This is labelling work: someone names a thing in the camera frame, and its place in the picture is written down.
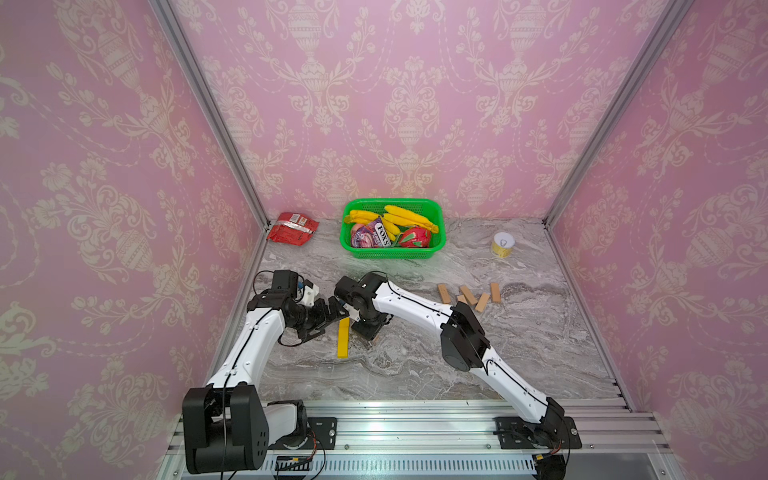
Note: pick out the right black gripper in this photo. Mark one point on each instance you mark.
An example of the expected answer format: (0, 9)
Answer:
(369, 327)

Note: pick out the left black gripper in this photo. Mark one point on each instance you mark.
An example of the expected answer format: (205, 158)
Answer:
(322, 316)

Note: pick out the wooden block one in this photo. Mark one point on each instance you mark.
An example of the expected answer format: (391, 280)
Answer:
(444, 294)

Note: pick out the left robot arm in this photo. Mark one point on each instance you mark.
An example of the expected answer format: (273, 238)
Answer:
(226, 426)

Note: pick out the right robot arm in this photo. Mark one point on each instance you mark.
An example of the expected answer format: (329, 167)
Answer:
(540, 422)

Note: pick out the purple snack packet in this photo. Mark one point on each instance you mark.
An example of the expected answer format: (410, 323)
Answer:
(370, 235)

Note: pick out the green plastic basket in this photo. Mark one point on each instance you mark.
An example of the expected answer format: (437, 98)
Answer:
(428, 208)

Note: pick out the left banana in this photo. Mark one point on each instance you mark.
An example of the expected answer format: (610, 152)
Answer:
(365, 217)

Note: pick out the banana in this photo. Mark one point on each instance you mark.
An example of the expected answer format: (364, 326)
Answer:
(402, 217)
(365, 217)

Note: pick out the red dragon fruit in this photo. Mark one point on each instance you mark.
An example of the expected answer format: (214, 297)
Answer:
(415, 238)

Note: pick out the right banana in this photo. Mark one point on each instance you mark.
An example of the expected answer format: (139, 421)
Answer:
(402, 217)

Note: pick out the red snack bag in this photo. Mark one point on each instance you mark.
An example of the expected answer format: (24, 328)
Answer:
(293, 228)

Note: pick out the wooden block right two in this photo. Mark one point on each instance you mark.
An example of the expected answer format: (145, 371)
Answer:
(468, 295)

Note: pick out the wooden block right three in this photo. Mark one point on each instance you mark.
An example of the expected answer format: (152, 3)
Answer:
(482, 302)

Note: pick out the wooden block right four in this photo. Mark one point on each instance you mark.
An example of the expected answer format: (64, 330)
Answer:
(495, 292)

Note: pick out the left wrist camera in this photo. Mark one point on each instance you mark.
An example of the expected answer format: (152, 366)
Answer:
(309, 294)

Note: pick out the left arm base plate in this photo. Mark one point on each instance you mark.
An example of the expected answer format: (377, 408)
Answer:
(321, 429)

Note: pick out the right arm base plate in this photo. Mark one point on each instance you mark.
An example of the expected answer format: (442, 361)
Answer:
(513, 433)

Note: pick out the left frame post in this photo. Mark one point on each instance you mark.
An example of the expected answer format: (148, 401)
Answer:
(194, 73)

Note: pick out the frame post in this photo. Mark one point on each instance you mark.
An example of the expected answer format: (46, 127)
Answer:
(194, 73)
(661, 33)

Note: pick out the right frame post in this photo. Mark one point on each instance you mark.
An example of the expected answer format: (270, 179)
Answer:
(661, 33)

